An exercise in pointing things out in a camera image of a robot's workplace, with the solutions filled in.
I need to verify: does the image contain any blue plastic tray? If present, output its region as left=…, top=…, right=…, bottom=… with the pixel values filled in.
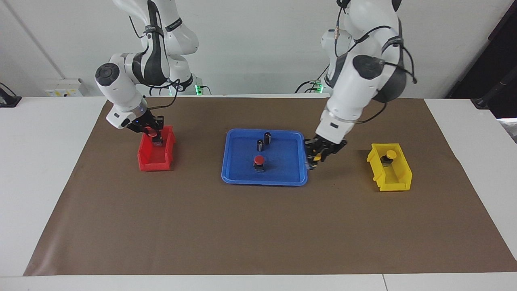
left=221, top=129, right=308, bottom=186

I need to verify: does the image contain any red plastic parts bin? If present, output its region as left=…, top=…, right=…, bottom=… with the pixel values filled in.
left=138, top=125, right=177, bottom=172

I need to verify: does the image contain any yellow plastic parts bin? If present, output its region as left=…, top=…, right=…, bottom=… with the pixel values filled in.
left=366, top=143, right=413, bottom=192

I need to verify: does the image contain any brown paper table mat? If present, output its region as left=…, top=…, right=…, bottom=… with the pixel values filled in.
left=23, top=96, right=517, bottom=276

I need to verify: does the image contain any black stand pole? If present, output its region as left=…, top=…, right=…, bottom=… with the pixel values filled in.
left=473, top=77, right=517, bottom=110

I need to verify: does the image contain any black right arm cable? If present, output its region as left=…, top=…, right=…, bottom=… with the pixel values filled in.
left=128, top=16, right=181, bottom=110

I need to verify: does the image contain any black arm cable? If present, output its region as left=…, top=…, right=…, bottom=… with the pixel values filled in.
left=128, top=16, right=181, bottom=110
left=334, top=0, right=417, bottom=124

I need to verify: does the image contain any black base cable bundle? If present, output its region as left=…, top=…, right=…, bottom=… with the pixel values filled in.
left=295, top=67, right=324, bottom=94

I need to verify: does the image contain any white wall socket box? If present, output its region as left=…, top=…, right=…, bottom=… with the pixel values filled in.
left=44, top=78, right=84, bottom=97

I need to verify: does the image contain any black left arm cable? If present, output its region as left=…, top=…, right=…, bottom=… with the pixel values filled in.
left=334, top=0, right=417, bottom=124

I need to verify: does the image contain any black device with cable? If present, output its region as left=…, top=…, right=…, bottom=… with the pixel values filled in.
left=0, top=83, right=22, bottom=108

